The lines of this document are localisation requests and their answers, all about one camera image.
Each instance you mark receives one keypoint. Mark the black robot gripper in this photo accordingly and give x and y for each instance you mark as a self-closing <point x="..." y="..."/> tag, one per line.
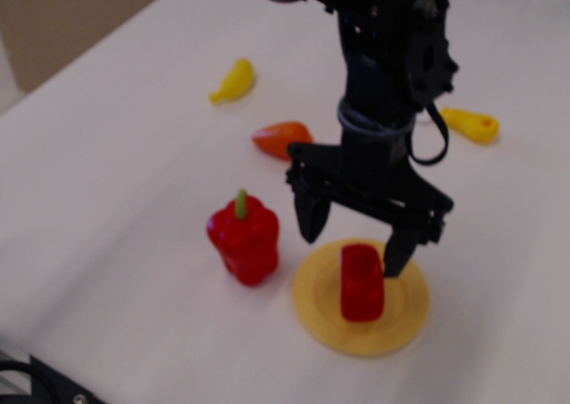
<point x="372" y="175"/>

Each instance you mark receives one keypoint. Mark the red toy sushi piece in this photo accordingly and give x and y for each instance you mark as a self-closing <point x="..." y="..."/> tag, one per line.
<point x="362" y="293"/>

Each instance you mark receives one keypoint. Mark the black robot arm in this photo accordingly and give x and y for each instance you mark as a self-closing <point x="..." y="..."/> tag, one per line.
<point x="397" y="64"/>

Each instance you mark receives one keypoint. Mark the yellow plastic plate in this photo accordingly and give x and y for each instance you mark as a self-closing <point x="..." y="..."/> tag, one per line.
<point x="316" y="295"/>

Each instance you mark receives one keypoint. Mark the red toy bell pepper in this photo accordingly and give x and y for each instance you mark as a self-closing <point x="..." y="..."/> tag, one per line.
<point x="245" y="233"/>

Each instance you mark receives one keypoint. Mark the orange toy carrot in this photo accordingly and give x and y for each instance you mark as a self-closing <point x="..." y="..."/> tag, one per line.
<point x="276" y="138"/>

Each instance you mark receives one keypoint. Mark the yellow toy banana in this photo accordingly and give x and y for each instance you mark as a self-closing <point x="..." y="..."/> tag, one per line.
<point x="237" y="83"/>

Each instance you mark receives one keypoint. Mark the toy knife yellow handle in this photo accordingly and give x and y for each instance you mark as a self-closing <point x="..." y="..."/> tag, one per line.
<point x="477" y="127"/>

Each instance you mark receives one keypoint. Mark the black corner bracket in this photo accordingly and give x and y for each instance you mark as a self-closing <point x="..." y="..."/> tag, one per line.
<point x="68" y="390"/>

